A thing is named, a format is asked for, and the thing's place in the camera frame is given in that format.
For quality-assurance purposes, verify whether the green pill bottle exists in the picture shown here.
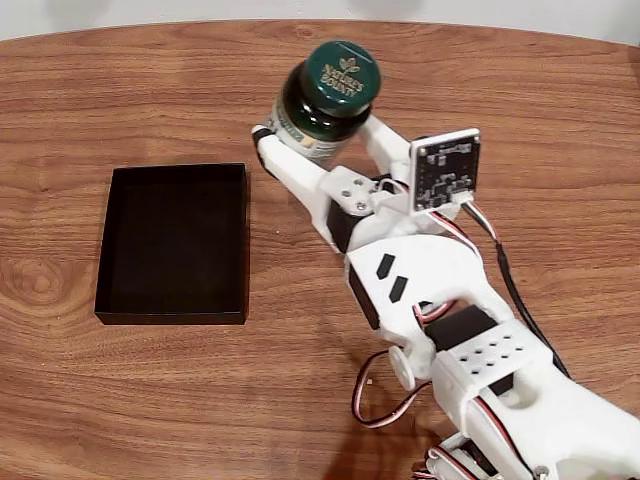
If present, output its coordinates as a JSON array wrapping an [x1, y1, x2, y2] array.
[[267, 40, 383, 164]]

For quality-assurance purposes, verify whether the black open box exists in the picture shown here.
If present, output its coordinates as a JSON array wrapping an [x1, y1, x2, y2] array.
[[94, 162, 249, 326]]

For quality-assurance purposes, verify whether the black camera circuit board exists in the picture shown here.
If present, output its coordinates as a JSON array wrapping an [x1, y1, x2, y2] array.
[[409, 128, 482, 214]]

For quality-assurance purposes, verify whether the red white black servo wire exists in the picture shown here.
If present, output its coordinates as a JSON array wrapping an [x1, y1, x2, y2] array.
[[428, 210, 479, 254], [349, 349, 434, 430]]

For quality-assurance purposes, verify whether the black camera cable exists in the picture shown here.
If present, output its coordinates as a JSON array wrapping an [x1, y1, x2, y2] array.
[[459, 199, 574, 381]]

